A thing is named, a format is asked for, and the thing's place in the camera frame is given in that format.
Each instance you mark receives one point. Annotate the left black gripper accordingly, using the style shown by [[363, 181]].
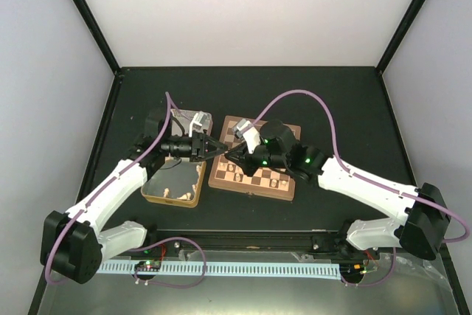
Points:
[[198, 147]]

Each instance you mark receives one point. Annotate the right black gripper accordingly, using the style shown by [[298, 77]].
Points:
[[248, 169]]

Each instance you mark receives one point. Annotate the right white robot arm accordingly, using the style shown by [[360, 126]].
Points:
[[414, 217]]

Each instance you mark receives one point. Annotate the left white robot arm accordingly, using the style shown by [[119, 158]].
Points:
[[75, 243]]

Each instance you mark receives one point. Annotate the cream chess pieces pile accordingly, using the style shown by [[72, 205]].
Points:
[[182, 182]]

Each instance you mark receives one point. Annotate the left small circuit board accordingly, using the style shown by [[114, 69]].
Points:
[[148, 265]]

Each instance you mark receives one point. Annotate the small circuit board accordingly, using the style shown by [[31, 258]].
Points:
[[361, 268], [148, 265]]

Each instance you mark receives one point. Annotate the right small circuit board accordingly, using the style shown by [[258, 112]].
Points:
[[361, 268]]

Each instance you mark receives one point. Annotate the wooden chessboard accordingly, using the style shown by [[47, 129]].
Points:
[[260, 182]]

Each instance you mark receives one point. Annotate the gold tin box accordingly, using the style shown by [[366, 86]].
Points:
[[153, 189]]

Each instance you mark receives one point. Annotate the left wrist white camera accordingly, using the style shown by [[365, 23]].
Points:
[[197, 122]]

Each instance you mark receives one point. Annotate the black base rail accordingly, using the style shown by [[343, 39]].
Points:
[[327, 245]]

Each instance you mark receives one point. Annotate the light blue slotted cable duct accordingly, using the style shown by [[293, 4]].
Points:
[[227, 269]]

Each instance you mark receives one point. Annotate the left black frame post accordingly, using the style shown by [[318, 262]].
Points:
[[97, 34]]

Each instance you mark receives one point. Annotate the black frame post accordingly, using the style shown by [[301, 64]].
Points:
[[402, 29], [97, 34]]

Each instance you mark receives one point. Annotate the right black frame post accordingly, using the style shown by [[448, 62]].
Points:
[[402, 29]]

